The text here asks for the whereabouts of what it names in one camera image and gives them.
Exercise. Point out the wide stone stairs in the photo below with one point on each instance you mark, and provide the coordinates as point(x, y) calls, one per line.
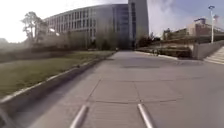
point(216, 56)

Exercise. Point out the tall pine tree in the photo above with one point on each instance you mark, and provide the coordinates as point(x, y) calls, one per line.
point(31, 26)

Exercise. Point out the grey concrete wall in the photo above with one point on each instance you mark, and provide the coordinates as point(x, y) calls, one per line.
point(206, 49)

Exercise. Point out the dark hedge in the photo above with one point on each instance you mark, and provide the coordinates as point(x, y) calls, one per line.
point(170, 51)

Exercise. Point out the grey concrete pavement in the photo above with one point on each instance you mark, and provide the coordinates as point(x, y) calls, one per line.
point(133, 83)

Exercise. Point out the large grey windowed building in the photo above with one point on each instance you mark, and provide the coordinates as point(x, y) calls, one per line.
point(100, 20)

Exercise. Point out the row of trees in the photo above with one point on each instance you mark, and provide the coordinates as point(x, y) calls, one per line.
point(76, 41)

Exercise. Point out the robot's own part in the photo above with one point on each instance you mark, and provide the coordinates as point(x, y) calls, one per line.
point(145, 116)
point(79, 116)

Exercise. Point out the white lamp post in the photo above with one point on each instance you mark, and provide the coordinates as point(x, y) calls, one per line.
point(211, 23)

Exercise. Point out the buildings on a slope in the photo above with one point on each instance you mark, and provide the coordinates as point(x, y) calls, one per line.
point(200, 30)

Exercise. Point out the grass strip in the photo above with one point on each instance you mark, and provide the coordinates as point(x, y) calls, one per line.
point(30, 70)

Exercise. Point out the dark stone kerb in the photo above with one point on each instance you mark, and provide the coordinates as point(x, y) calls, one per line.
point(43, 85)

